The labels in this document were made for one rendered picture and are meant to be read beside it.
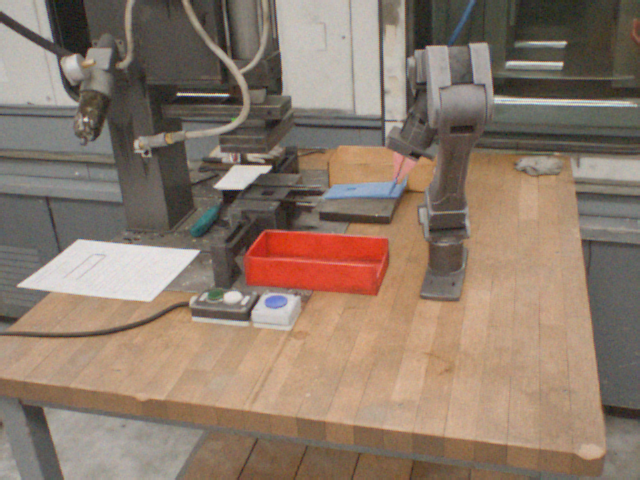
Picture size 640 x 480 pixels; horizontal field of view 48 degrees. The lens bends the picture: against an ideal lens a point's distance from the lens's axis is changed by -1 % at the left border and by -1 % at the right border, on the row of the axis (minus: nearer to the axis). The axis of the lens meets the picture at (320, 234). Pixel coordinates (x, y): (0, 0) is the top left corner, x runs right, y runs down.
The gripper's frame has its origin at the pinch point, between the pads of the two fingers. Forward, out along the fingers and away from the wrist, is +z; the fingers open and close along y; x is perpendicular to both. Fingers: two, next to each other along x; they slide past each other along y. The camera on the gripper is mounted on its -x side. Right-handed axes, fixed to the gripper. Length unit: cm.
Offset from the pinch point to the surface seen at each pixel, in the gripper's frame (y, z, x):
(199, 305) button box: 20.2, 19.8, 38.7
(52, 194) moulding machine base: 109, 88, -60
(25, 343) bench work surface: 44, 34, 52
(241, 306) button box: 13.5, 16.7, 37.6
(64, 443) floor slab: 62, 140, -12
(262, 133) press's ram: 27.1, -0.5, 8.5
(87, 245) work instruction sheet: 54, 38, 16
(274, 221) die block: 18.5, 15.5, 9.7
